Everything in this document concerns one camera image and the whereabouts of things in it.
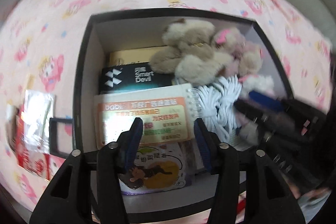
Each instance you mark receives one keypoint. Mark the black square frame case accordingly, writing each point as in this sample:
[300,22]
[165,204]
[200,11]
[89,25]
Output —
[55,135]

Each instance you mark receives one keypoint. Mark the orange label spiral notebook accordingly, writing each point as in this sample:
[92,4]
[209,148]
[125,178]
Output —
[168,114]

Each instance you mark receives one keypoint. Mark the pink cartoon print blanket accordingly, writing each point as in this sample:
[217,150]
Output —
[43,38]

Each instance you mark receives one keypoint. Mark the gold flat box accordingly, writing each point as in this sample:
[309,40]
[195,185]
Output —
[140,55]

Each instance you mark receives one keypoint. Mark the small gold card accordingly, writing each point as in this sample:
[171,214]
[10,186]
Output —
[29,82]

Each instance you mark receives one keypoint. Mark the black Smart Devil box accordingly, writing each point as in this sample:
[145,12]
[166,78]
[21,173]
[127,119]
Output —
[132,77]

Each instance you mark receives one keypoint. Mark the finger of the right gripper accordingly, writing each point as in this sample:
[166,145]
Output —
[266,101]
[266,119]

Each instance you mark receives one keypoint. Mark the black shoe box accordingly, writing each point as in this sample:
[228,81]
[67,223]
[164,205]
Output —
[132,29]

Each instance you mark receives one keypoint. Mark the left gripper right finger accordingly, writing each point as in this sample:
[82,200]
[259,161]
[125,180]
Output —
[207,146]

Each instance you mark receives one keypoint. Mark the beige plush dog toy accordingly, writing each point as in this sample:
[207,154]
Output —
[188,53]

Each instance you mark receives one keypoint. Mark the clear zip bag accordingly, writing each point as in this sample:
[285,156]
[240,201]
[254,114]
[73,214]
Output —
[38,109]

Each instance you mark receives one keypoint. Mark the pink white plush toy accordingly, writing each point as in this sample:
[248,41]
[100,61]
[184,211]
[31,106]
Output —
[240,77]

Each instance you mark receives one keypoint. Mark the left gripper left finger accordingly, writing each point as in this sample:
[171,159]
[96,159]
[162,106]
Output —
[128,143]

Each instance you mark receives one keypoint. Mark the cartoon sticker pack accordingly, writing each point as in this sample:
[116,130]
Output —
[156,168]

